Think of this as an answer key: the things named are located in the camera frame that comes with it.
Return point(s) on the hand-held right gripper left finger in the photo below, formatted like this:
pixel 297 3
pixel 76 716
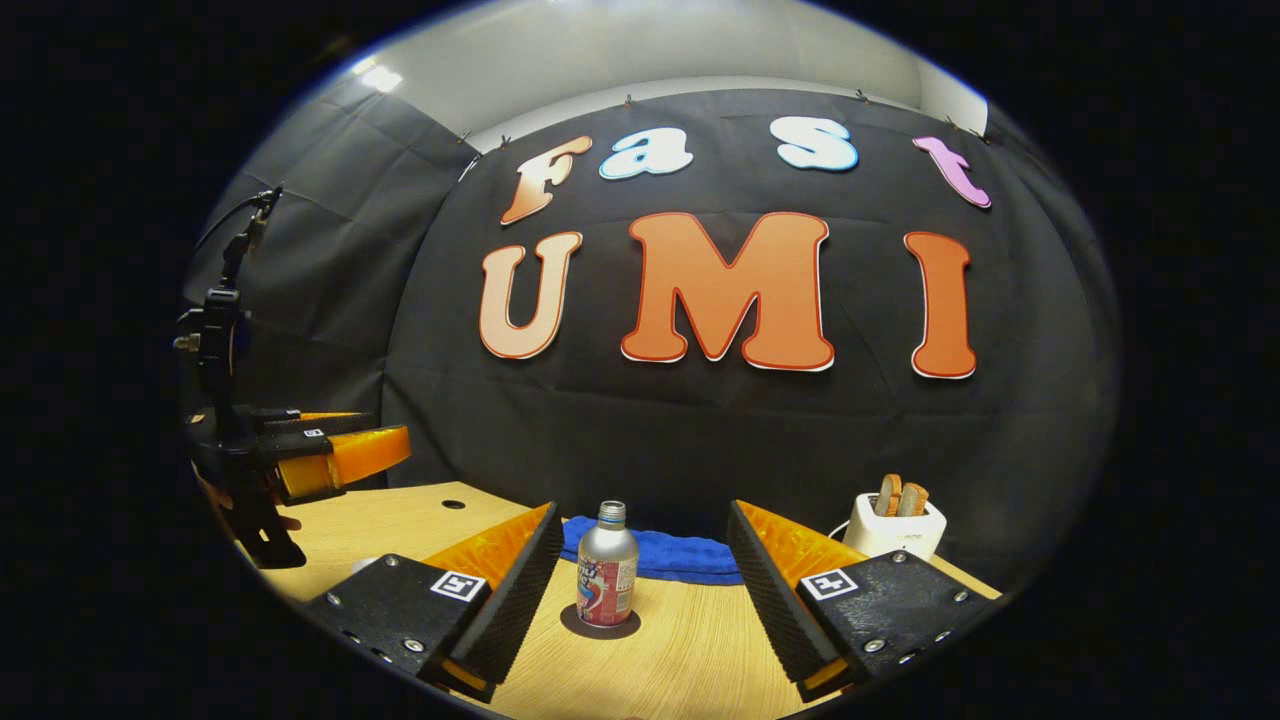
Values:
pixel 515 610

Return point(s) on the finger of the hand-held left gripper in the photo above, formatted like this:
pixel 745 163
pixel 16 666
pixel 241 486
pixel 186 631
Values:
pixel 350 460
pixel 320 423

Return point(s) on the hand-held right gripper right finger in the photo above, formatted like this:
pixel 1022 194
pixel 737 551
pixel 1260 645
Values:
pixel 775 610

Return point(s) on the dark round coaster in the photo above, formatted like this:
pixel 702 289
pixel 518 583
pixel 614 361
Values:
pixel 600 633

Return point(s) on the silver water bottle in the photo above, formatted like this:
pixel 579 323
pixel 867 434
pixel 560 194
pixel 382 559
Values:
pixel 608 560

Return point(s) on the blue towel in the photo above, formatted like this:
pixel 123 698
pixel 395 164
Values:
pixel 680 555

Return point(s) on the white toaster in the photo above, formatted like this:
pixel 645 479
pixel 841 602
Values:
pixel 890 535

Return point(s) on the toast slice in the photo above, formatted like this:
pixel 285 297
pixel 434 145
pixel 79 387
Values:
pixel 888 495
pixel 912 498

